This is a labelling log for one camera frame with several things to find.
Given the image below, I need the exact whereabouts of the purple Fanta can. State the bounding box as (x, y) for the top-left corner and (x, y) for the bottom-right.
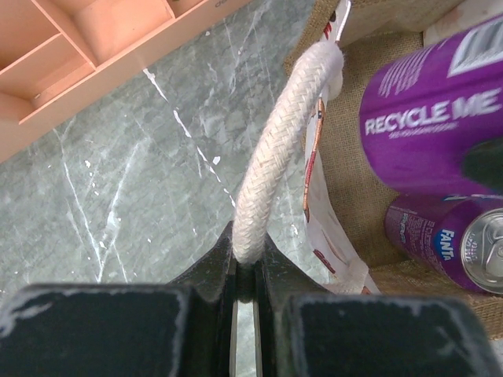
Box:
(359, 16), (502, 195)
(384, 194), (502, 295)

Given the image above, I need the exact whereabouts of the peach plastic file organizer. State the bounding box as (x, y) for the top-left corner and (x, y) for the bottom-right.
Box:
(1, 0), (242, 159)

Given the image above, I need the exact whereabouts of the patterned canvas tote bag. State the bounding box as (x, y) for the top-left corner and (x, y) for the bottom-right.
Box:
(234, 1), (502, 339)

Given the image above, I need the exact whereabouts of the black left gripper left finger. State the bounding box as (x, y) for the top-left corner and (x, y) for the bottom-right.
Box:
(1, 228), (237, 376)

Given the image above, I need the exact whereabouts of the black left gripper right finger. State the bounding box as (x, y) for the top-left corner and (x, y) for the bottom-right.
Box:
(254, 239), (502, 376)

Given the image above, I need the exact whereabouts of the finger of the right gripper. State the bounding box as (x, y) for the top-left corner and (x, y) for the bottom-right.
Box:
(463, 137), (502, 194)

